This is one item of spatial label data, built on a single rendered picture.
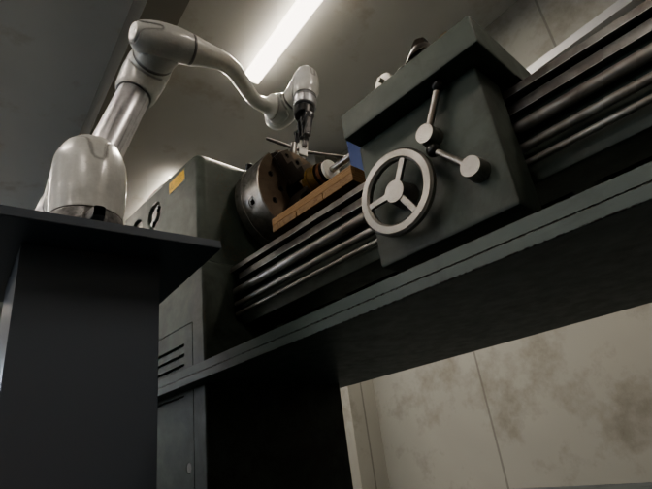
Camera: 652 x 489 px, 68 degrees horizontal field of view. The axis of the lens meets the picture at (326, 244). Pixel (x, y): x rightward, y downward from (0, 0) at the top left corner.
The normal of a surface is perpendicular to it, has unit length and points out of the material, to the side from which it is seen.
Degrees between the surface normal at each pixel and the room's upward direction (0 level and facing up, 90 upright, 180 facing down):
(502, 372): 90
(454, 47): 90
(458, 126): 90
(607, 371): 90
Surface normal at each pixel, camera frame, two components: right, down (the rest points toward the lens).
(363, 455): 0.59, -0.40
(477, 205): -0.73, -0.19
